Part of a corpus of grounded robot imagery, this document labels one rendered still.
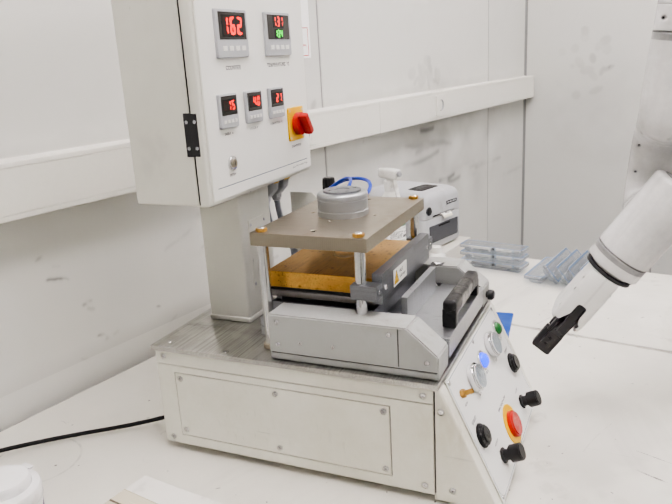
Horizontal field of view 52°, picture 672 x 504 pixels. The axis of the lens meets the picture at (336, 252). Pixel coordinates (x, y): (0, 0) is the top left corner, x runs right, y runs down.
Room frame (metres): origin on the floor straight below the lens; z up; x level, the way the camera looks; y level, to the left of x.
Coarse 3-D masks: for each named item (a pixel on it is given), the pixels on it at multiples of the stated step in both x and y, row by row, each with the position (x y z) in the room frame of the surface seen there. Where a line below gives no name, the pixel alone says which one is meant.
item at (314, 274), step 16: (384, 240) 1.11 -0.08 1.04; (400, 240) 1.11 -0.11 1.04; (304, 256) 1.04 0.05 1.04; (320, 256) 1.04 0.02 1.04; (336, 256) 1.03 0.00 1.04; (352, 256) 1.03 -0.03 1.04; (368, 256) 1.02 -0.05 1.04; (384, 256) 1.02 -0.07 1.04; (272, 272) 0.98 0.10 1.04; (288, 272) 0.97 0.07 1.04; (304, 272) 0.96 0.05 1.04; (320, 272) 0.96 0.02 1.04; (336, 272) 0.95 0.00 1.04; (352, 272) 0.95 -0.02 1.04; (368, 272) 0.94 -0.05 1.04; (272, 288) 0.98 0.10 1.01; (288, 288) 0.97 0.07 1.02; (304, 288) 0.96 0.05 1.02; (320, 288) 0.95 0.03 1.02; (336, 288) 0.94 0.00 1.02; (368, 304) 0.92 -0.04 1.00
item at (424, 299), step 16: (432, 272) 1.04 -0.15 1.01; (416, 288) 0.96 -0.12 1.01; (432, 288) 1.04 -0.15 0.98; (448, 288) 1.06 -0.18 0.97; (480, 288) 1.05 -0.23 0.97; (400, 304) 1.00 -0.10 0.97; (416, 304) 0.96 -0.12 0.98; (432, 304) 0.99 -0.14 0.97; (464, 304) 0.99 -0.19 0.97; (480, 304) 1.04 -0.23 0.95; (432, 320) 0.93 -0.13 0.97; (464, 320) 0.94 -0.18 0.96; (448, 336) 0.87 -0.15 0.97; (448, 352) 0.86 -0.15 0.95
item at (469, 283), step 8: (472, 272) 1.02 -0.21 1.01; (464, 280) 0.98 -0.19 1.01; (472, 280) 0.99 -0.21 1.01; (456, 288) 0.95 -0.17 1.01; (464, 288) 0.95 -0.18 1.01; (472, 288) 0.99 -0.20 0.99; (448, 296) 0.92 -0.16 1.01; (456, 296) 0.91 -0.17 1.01; (464, 296) 0.94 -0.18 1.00; (448, 304) 0.90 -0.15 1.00; (456, 304) 0.90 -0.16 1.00; (448, 312) 0.90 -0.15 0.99; (456, 312) 0.90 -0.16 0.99; (448, 320) 0.90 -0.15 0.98; (456, 320) 0.90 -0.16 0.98
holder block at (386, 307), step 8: (408, 280) 1.06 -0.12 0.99; (400, 288) 1.03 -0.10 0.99; (408, 288) 1.06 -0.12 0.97; (280, 296) 1.00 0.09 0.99; (392, 296) 0.99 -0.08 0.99; (400, 296) 1.02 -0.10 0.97; (280, 304) 0.98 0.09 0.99; (312, 304) 0.96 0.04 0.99; (320, 304) 0.95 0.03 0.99; (328, 304) 0.95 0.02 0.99; (376, 304) 0.94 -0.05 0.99; (384, 304) 0.96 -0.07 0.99; (392, 304) 0.99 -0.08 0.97
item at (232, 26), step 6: (222, 18) 1.00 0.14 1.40; (228, 18) 1.01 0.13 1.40; (234, 18) 1.03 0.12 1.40; (240, 18) 1.04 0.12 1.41; (222, 24) 1.00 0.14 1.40; (228, 24) 1.01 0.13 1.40; (234, 24) 1.03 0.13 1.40; (240, 24) 1.04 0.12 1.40; (222, 30) 1.00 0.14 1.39; (228, 30) 1.01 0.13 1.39; (234, 30) 1.03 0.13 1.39; (240, 30) 1.04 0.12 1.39; (228, 36) 1.01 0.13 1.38; (234, 36) 1.02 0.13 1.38; (240, 36) 1.04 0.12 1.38
